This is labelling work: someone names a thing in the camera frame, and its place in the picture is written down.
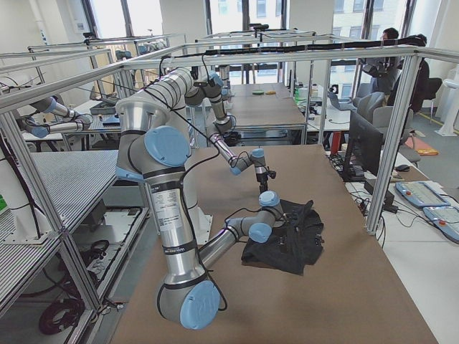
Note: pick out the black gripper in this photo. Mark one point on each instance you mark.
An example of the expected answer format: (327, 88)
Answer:
(290, 217)
(263, 183)

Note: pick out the black printed t-shirt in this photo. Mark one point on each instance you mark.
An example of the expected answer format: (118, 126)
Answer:
(289, 249)

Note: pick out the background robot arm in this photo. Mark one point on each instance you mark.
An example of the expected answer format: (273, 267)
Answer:
(65, 120)

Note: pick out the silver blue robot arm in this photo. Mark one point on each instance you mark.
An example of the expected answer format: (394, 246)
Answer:
(179, 85)
(156, 152)

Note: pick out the black computer monitor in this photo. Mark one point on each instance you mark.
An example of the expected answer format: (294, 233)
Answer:
(363, 150)

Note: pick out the brown table mat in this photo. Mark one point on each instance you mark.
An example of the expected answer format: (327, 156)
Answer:
(351, 295)

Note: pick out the blue grey teach pendant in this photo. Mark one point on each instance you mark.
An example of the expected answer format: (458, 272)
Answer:
(419, 194)

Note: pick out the standing person in background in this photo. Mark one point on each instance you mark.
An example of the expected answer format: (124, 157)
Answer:
(385, 78)

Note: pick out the aluminium cage frame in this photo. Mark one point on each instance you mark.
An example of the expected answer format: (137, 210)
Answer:
(37, 225)

